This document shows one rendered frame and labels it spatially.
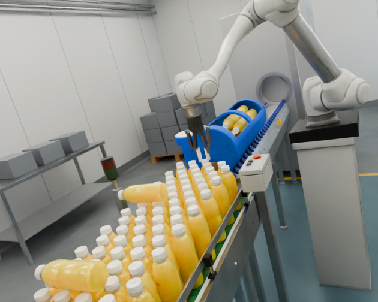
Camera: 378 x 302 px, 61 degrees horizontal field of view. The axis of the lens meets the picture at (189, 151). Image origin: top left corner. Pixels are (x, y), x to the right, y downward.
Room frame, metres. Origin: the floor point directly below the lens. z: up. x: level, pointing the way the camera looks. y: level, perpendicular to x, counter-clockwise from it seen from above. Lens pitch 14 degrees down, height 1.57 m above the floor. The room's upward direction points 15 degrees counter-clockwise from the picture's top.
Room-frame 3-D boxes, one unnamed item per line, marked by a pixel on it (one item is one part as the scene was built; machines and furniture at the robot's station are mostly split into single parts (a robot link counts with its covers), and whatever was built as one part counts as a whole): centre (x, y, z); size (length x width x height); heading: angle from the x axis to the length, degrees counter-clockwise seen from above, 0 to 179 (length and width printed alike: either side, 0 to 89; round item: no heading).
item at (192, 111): (1.54, -0.06, 1.37); 0.09 x 0.09 x 0.06
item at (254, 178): (1.34, -0.27, 1.05); 0.20 x 0.10 x 0.10; 153
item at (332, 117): (1.84, -0.82, 1.10); 0.22 x 0.18 x 0.06; 154
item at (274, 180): (2.56, -0.65, 0.31); 0.06 x 0.06 x 0.63; 63
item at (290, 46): (2.83, -1.08, 0.85); 0.06 x 0.06 x 1.70; 63
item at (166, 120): (6.00, 0.03, 0.59); 1.20 x 0.80 x 1.19; 59
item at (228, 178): (1.36, -0.14, 1.00); 0.07 x 0.07 x 0.19
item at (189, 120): (1.54, -0.07, 1.30); 0.08 x 0.07 x 0.09; 63
